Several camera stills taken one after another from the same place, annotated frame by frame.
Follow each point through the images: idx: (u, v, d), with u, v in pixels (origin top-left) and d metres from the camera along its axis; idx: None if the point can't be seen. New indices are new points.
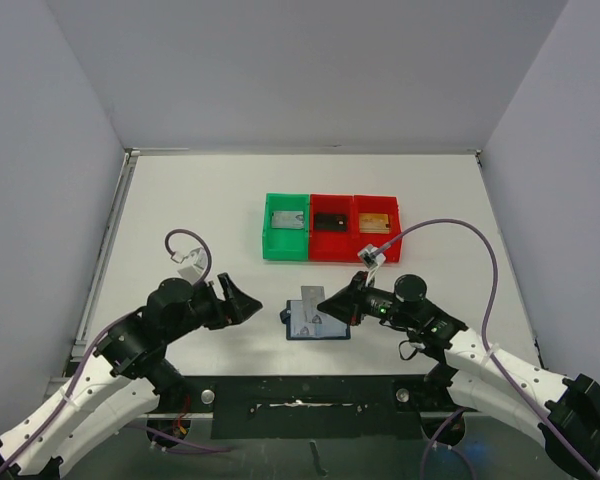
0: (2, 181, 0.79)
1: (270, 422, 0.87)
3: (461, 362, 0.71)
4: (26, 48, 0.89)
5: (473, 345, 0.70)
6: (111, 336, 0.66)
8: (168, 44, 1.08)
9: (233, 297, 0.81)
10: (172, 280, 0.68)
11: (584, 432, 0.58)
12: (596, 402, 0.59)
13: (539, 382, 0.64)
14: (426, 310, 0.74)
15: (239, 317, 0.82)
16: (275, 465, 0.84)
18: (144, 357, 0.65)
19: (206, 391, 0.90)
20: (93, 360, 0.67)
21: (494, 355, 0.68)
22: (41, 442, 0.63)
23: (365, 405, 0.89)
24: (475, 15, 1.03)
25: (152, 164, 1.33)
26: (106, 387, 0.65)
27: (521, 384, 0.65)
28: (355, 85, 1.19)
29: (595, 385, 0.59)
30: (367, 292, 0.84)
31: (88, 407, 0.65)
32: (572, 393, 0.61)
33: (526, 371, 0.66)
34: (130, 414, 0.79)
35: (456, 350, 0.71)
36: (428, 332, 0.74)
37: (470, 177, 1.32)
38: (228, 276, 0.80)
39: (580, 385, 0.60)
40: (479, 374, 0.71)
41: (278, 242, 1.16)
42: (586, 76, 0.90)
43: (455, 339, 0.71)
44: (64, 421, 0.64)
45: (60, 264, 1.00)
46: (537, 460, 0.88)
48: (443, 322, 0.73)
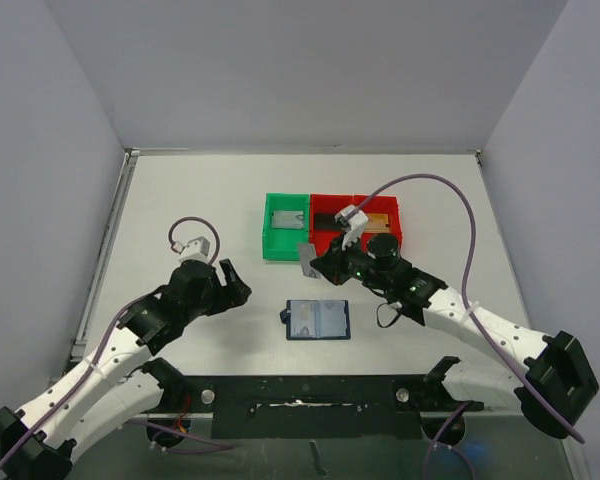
0: (1, 180, 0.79)
1: (269, 422, 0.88)
3: (436, 320, 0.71)
4: (26, 47, 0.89)
5: (452, 303, 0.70)
6: (135, 310, 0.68)
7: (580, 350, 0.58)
8: (168, 44, 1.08)
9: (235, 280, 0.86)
10: (188, 262, 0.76)
11: (562, 390, 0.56)
12: (576, 360, 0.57)
13: (519, 339, 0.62)
14: (401, 268, 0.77)
15: (240, 299, 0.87)
16: (275, 465, 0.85)
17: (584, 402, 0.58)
18: (166, 330, 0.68)
19: (206, 391, 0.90)
20: (116, 333, 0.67)
21: (473, 313, 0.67)
22: (67, 409, 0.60)
23: (365, 405, 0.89)
24: (475, 15, 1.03)
25: (153, 164, 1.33)
26: (132, 356, 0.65)
27: (500, 342, 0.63)
28: (355, 84, 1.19)
29: (576, 342, 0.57)
30: (346, 254, 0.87)
31: (112, 376, 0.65)
32: (551, 350, 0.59)
33: (506, 330, 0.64)
34: (137, 405, 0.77)
35: (434, 310, 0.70)
36: (406, 290, 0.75)
37: (470, 177, 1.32)
38: (230, 261, 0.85)
39: (560, 342, 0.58)
40: (457, 333, 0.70)
41: (278, 242, 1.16)
42: (586, 75, 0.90)
43: (432, 295, 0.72)
44: (92, 387, 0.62)
45: (61, 263, 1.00)
46: (537, 460, 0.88)
48: (420, 280, 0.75)
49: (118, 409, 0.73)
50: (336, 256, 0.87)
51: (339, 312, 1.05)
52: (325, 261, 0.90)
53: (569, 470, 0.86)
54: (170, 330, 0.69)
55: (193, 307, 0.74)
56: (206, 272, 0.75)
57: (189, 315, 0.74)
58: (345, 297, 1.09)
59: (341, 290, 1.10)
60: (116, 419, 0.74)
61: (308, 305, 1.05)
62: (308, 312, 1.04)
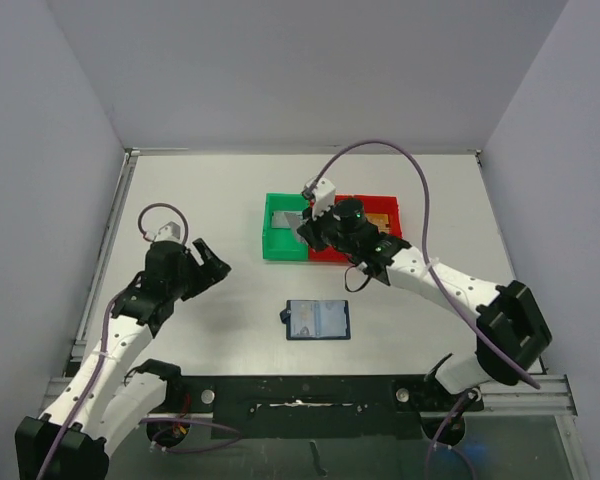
0: (1, 181, 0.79)
1: (269, 422, 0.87)
3: (401, 278, 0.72)
4: (26, 48, 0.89)
5: (414, 261, 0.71)
6: (123, 300, 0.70)
7: (531, 298, 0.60)
8: (168, 44, 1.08)
9: (211, 256, 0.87)
10: (157, 242, 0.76)
11: (512, 336, 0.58)
12: (527, 306, 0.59)
13: (473, 289, 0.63)
14: (367, 230, 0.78)
15: (221, 274, 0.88)
16: (275, 465, 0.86)
17: (539, 351, 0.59)
18: (157, 309, 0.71)
19: (205, 391, 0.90)
20: (113, 322, 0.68)
21: (432, 268, 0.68)
22: (93, 398, 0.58)
23: (365, 405, 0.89)
24: (475, 15, 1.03)
25: (153, 164, 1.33)
26: (137, 336, 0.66)
27: (456, 292, 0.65)
28: (355, 85, 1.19)
29: (527, 290, 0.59)
30: (320, 221, 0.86)
31: (124, 362, 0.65)
32: (503, 298, 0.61)
33: (461, 281, 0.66)
34: (149, 400, 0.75)
35: (397, 266, 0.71)
36: (372, 251, 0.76)
37: (470, 177, 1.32)
38: (202, 239, 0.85)
39: (511, 291, 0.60)
40: (418, 289, 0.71)
41: (278, 242, 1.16)
42: (586, 75, 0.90)
43: (396, 254, 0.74)
44: (110, 374, 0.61)
45: (61, 263, 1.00)
46: (537, 460, 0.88)
48: (385, 241, 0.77)
49: (134, 405, 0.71)
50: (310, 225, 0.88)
51: (339, 312, 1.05)
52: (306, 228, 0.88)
53: (570, 470, 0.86)
54: (161, 308, 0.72)
55: (177, 285, 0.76)
56: (175, 249, 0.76)
57: (175, 293, 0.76)
58: (345, 297, 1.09)
59: (341, 290, 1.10)
60: (135, 419, 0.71)
61: (308, 305, 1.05)
62: (308, 312, 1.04)
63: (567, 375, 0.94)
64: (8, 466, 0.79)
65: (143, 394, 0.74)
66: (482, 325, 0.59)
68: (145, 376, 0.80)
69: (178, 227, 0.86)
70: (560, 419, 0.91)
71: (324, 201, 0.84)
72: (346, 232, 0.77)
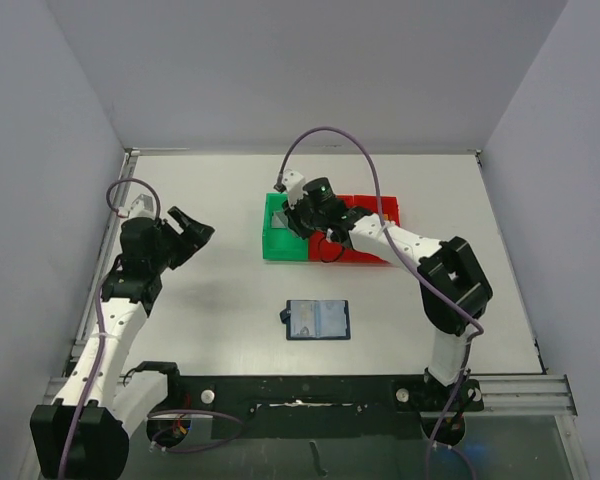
0: (1, 181, 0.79)
1: (270, 422, 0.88)
3: (361, 241, 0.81)
4: (26, 48, 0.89)
5: (372, 225, 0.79)
6: (110, 284, 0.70)
7: (469, 252, 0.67)
8: (168, 44, 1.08)
9: (189, 223, 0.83)
10: (128, 222, 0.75)
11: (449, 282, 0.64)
12: (464, 257, 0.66)
13: (418, 244, 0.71)
14: (333, 203, 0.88)
15: (204, 240, 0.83)
16: (275, 465, 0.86)
17: (480, 301, 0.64)
18: (146, 287, 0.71)
19: (205, 391, 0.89)
20: (105, 304, 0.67)
21: (387, 229, 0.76)
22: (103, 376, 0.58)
23: (365, 405, 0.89)
24: (475, 15, 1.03)
25: (153, 164, 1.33)
26: (133, 312, 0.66)
27: (405, 248, 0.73)
28: (355, 85, 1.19)
29: (466, 245, 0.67)
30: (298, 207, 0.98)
31: (125, 340, 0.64)
32: (444, 251, 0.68)
33: (410, 239, 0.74)
34: (155, 390, 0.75)
35: (357, 230, 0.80)
36: (338, 219, 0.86)
37: (470, 177, 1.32)
38: (177, 207, 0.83)
39: (452, 245, 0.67)
40: (378, 250, 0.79)
41: (278, 242, 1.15)
42: (586, 75, 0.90)
43: (357, 219, 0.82)
44: (114, 352, 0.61)
45: (61, 263, 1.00)
46: (537, 460, 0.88)
48: (349, 210, 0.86)
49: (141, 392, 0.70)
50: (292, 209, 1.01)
51: (339, 312, 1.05)
52: (288, 215, 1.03)
53: (570, 470, 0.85)
54: (150, 286, 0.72)
55: (158, 260, 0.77)
56: (149, 226, 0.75)
57: (158, 268, 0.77)
58: (345, 297, 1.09)
59: (341, 290, 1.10)
60: (144, 406, 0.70)
61: (308, 305, 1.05)
62: (308, 312, 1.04)
63: (567, 375, 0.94)
64: (8, 466, 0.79)
65: (146, 385, 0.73)
66: (422, 270, 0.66)
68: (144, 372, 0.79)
69: (149, 200, 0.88)
70: (560, 419, 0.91)
71: (297, 186, 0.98)
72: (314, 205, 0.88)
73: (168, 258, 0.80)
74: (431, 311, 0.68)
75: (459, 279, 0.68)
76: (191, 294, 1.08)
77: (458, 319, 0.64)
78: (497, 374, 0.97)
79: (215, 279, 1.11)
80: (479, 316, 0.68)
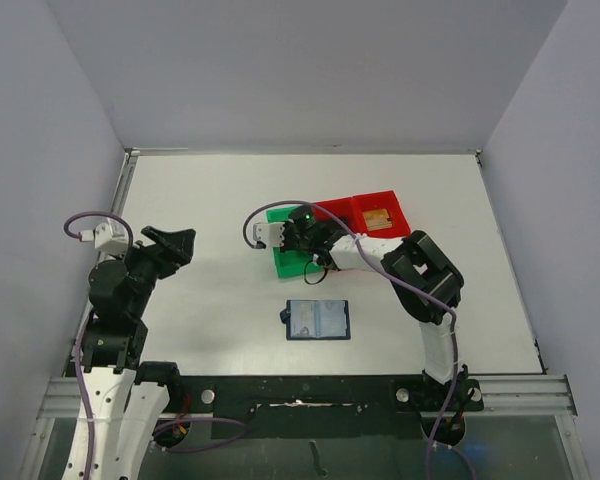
0: None
1: (270, 421, 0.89)
3: (341, 257, 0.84)
4: (25, 48, 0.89)
5: (346, 240, 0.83)
6: (90, 347, 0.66)
7: (431, 243, 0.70)
8: (168, 45, 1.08)
9: (168, 243, 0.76)
10: (97, 269, 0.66)
11: (416, 272, 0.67)
12: (425, 247, 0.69)
13: (384, 245, 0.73)
14: (316, 228, 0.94)
15: (185, 258, 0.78)
16: (275, 465, 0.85)
17: (451, 288, 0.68)
18: (130, 343, 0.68)
19: (207, 391, 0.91)
20: (90, 377, 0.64)
21: (358, 241, 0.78)
22: (99, 466, 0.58)
23: (365, 405, 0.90)
24: (475, 15, 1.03)
25: (153, 164, 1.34)
26: (119, 386, 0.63)
27: (372, 251, 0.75)
28: (355, 85, 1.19)
29: (426, 237, 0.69)
30: (286, 236, 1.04)
31: (118, 413, 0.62)
32: (408, 244, 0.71)
33: (376, 241, 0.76)
34: (153, 415, 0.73)
35: (336, 249, 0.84)
36: (322, 243, 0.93)
37: (470, 176, 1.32)
38: (152, 228, 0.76)
39: (414, 239, 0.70)
40: (357, 262, 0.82)
41: (289, 260, 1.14)
42: (586, 76, 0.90)
43: (336, 240, 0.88)
44: (106, 436, 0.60)
45: (60, 265, 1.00)
46: (538, 461, 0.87)
48: (331, 235, 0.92)
49: (143, 425, 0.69)
50: (285, 246, 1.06)
51: (339, 312, 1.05)
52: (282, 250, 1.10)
53: (570, 470, 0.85)
54: (134, 340, 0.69)
55: (139, 300, 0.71)
56: (122, 274, 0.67)
57: (139, 310, 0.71)
58: (345, 297, 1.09)
59: (341, 290, 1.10)
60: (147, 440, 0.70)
61: (308, 305, 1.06)
62: (308, 312, 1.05)
63: (567, 375, 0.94)
64: (9, 466, 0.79)
65: (148, 413, 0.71)
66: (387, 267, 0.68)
68: (143, 388, 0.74)
69: (117, 224, 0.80)
70: (560, 419, 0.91)
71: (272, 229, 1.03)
72: (300, 231, 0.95)
73: (148, 289, 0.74)
74: (407, 306, 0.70)
75: (429, 271, 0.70)
76: (191, 294, 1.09)
77: (431, 307, 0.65)
78: (499, 373, 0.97)
79: (215, 278, 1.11)
80: (454, 303, 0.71)
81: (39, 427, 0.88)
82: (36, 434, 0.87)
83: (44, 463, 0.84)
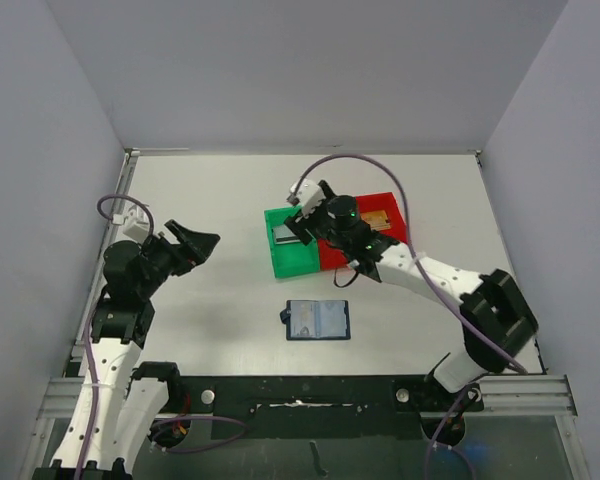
0: (0, 181, 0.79)
1: (270, 422, 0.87)
3: (389, 273, 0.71)
4: (25, 48, 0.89)
5: (401, 255, 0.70)
6: (100, 321, 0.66)
7: (513, 286, 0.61)
8: (168, 43, 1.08)
9: (187, 239, 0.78)
10: (111, 247, 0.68)
11: (494, 323, 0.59)
12: (508, 291, 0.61)
13: (457, 279, 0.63)
14: (361, 229, 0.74)
15: (201, 257, 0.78)
16: (275, 465, 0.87)
17: (525, 339, 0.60)
18: (138, 319, 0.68)
19: (206, 391, 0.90)
20: (97, 348, 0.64)
21: (419, 261, 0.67)
22: (100, 430, 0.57)
23: (365, 405, 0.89)
24: (475, 16, 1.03)
25: (153, 164, 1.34)
26: (126, 357, 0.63)
27: (441, 282, 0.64)
28: (355, 85, 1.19)
29: (510, 279, 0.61)
30: (311, 224, 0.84)
31: (120, 385, 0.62)
32: (485, 285, 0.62)
33: (446, 271, 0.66)
34: (151, 407, 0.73)
35: (387, 263, 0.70)
36: (364, 249, 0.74)
37: (470, 177, 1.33)
38: (176, 222, 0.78)
39: (495, 279, 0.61)
40: (407, 283, 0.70)
41: (286, 259, 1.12)
42: (586, 76, 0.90)
43: (386, 250, 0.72)
44: (109, 402, 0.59)
45: (60, 265, 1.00)
46: (537, 460, 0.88)
48: (377, 241, 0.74)
49: (142, 416, 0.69)
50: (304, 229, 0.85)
51: (339, 312, 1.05)
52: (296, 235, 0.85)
53: (570, 470, 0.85)
54: (142, 318, 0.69)
55: (149, 283, 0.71)
56: (135, 253, 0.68)
57: (149, 293, 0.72)
58: (345, 297, 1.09)
59: (341, 290, 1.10)
60: (144, 429, 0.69)
61: (308, 305, 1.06)
62: (308, 312, 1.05)
63: (567, 375, 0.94)
64: (9, 466, 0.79)
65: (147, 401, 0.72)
66: (465, 312, 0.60)
68: (143, 383, 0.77)
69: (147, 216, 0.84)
70: (560, 419, 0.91)
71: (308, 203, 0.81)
72: (338, 229, 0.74)
73: (162, 278, 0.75)
74: (471, 347, 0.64)
75: (501, 314, 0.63)
76: (191, 295, 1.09)
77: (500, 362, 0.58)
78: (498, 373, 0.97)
79: (215, 278, 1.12)
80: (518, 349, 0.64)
81: (39, 427, 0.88)
82: (36, 434, 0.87)
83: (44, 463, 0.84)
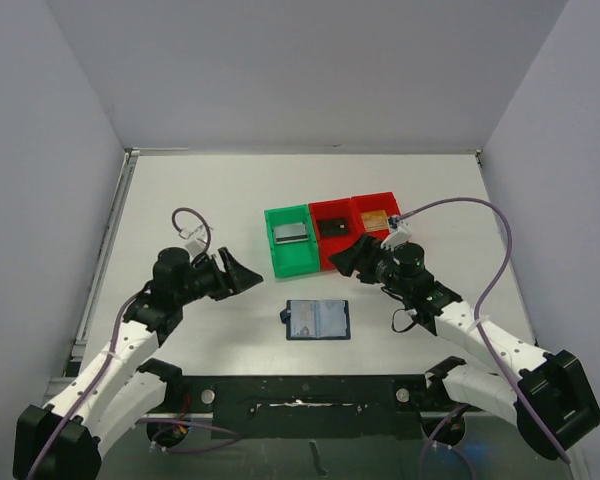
0: (0, 181, 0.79)
1: (269, 421, 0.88)
3: (447, 329, 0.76)
4: (24, 49, 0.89)
5: (462, 314, 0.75)
6: (135, 306, 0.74)
7: (580, 372, 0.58)
8: (167, 43, 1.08)
9: (232, 269, 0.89)
10: (166, 251, 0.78)
11: (555, 406, 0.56)
12: (573, 377, 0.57)
13: (519, 352, 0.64)
14: (424, 279, 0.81)
15: (238, 288, 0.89)
16: (275, 465, 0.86)
17: (586, 429, 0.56)
18: (164, 319, 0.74)
19: (206, 392, 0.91)
20: (124, 327, 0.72)
21: (479, 325, 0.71)
22: (97, 394, 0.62)
23: (365, 405, 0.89)
24: (474, 16, 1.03)
25: (153, 164, 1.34)
26: (144, 341, 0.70)
27: (501, 353, 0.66)
28: (356, 84, 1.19)
29: (576, 363, 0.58)
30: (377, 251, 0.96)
31: (128, 365, 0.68)
32: (548, 365, 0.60)
33: (508, 343, 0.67)
34: (144, 403, 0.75)
35: (446, 317, 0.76)
36: (424, 300, 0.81)
37: (470, 176, 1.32)
38: (227, 250, 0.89)
39: (560, 360, 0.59)
40: (464, 343, 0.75)
41: (287, 259, 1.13)
42: (587, 76, 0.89)
43: (445, 304, 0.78)
44: (114, 374, 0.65)
45: (61, 265, 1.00)
46: (537, 460, 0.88)
48: (437, 293, 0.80)
49: (132, 406, 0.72)
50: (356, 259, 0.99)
51: (339, 312, 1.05)
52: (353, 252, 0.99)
53: (570, 470, 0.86)
54: (169, 319, 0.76)
55: (186, 292, 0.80)
56: (185, 261, 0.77)
57: (183, 300, 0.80)
58: (345, 297, 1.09)
59: (341, 290, 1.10)
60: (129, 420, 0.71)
61: (308, 305, 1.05)
62: (308, 312, 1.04)
63: None
64: (9, 466, 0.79)
65: (143, 395, 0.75)
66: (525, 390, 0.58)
68: (145, 378, 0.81)
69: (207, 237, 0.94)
70: None
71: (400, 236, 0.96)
72: (404, 274, 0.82)
73: (198, 293, 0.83)
74: (524, 428, 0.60)
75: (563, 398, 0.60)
76: None
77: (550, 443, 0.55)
78: None
79: None
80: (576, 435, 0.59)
81: None
82: None
83: None
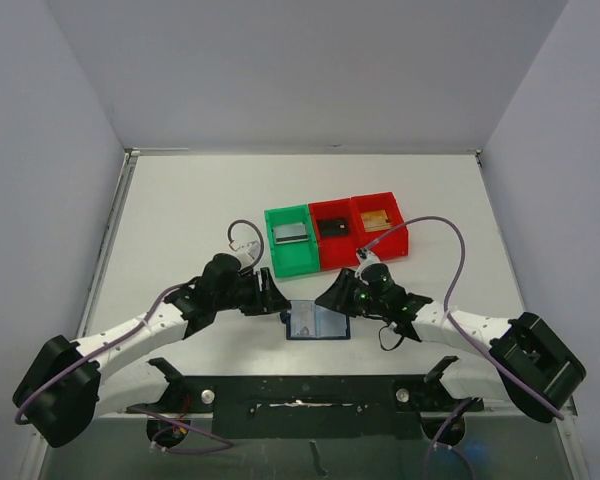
0: None
1: (269, 421, 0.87)
3: (427, 329, 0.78)
4: (24, 48, 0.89)
5: (434, 312, 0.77)
6: (178, 293, 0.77)
7: (546, 330, 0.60)
8: (167, 43, 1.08)
9: (269, 289, 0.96)
10: (222, 254, 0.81)
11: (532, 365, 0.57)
12: (539, 334, 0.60)
13: (486, 327, 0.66)
14: (395, 290, 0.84)
15: (268, 309, 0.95)
16: (275, 465, 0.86)
17: (568, 387, 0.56)
18: (196, 317, 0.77)
19: (205, 391, 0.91)
20: (162, 304, 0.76)
21: (450, 314, 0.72)
22: (119, 351, 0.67)
23: (365, 405, 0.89)
24: (474, 16, 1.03)
25: (152, 164, 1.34)
26: (174, 324, 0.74)
27: (472, 332, 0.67)
28: (355, 84, 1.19)
29: (539, 322, 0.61)
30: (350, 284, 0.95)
31: (154, 338, 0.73)
32: (516, 328, 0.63)
33: (477, 321, 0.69)
34: (146, 390, 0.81)
35: (420, 320, 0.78)
36: (400, 310, 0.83)
37: (470, 176, 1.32)
38: (268, 270, 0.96)
39: (524, 322, 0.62)
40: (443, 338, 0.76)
41: (287, 258, 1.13)
42: (587, 74, 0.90)
43: (419, 309, 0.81)
44: (139, 340, 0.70)
45: (60, 264, 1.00)
46: (537, 460, 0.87)
48: (411, 301, 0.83)
49: (134, 387, 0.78)
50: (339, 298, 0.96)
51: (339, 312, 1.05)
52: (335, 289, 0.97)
53: (570, 470, 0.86)
54: (200, 317, 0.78)
55: (227, 298, 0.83)
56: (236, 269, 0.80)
57: (221, 303, 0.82)
58: None
59: None
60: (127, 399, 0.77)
61: (308, 306, 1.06)
62: (308, 312, 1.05)
63: None
64: (9, 465, 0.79)
65: (145, 381, 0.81)
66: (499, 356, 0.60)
68: (150, 368, 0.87)
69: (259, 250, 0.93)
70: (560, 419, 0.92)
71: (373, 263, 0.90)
72: (374, 292, 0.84)
73: (234, 302, 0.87)
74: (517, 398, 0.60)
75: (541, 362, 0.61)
76: None
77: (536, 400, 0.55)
78: None
79: None
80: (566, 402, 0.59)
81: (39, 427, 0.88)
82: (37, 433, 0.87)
83: (44, 464, 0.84)
